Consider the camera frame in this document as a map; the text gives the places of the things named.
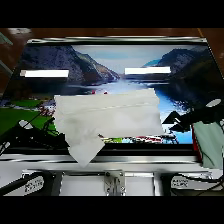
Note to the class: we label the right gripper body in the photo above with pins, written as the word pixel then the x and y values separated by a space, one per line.
pixel 180 120

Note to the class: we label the white garment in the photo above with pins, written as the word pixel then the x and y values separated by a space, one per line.
pixel 110 115

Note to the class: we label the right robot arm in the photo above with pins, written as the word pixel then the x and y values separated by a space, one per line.
pixel 208 113

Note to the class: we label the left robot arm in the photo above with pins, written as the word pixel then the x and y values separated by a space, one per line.
pixel 23 136

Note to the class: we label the red garment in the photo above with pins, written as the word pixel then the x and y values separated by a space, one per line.
pixel 197 146

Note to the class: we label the pale green garment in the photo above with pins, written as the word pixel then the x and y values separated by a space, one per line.
pixel 211 143

